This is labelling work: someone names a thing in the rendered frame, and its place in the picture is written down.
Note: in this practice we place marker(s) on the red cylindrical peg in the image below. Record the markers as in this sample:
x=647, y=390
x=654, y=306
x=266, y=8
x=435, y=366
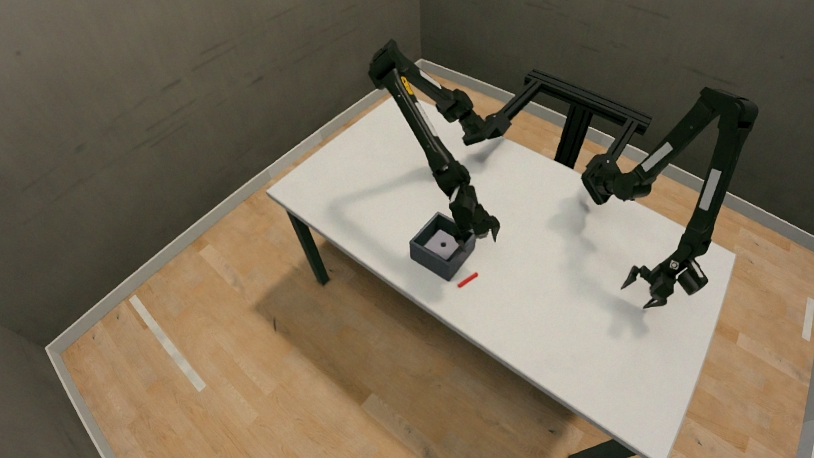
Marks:
x=467, y=280

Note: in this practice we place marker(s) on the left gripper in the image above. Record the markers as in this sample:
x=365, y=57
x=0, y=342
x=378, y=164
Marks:
x=643, y=270

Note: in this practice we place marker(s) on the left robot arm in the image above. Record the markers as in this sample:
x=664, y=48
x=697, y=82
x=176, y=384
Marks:
x=698, y=231

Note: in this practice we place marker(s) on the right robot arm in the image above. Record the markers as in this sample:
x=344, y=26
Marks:
x=453, y=180

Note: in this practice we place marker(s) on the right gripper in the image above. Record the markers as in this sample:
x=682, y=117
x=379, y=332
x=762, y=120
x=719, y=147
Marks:
x=494, y=226

